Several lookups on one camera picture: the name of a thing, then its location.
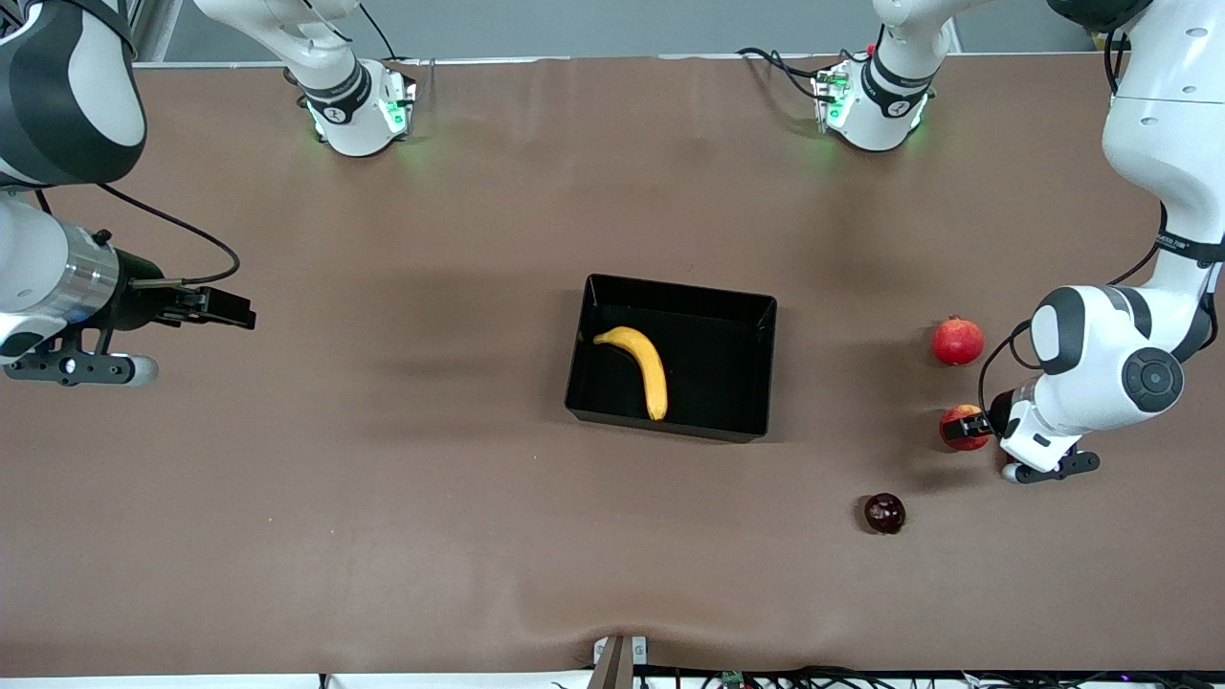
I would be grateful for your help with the black plastic box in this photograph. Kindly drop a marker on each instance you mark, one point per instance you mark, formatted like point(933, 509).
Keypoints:
point(737, 411)

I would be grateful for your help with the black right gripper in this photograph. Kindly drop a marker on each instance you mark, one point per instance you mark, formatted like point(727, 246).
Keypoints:
point(140, 287)

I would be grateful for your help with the dark purple plum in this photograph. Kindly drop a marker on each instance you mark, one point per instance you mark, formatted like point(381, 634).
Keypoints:
point(885, 514)

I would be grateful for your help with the red pomegranate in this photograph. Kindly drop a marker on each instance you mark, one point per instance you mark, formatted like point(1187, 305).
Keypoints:
point(958, 342)

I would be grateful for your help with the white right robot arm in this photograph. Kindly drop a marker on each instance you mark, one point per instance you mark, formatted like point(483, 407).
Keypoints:
point(57, 96)

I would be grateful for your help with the aluminium frame profile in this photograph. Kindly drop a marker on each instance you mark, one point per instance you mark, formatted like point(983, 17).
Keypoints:
point(153, 29)

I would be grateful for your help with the yellow banana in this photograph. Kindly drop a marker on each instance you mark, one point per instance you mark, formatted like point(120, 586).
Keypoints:
point(651, 373)

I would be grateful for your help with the brown table cover mat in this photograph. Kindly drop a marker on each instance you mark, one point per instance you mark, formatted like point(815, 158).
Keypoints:
point(383, 526)

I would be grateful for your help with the red yellow apple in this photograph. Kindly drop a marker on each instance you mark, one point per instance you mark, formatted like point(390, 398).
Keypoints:
point(957, 411)

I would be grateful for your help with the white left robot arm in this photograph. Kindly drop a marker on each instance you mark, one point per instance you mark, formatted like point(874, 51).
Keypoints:
point(1168, 124)

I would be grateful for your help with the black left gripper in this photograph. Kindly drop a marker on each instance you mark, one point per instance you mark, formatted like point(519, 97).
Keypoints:
point(998, 411)

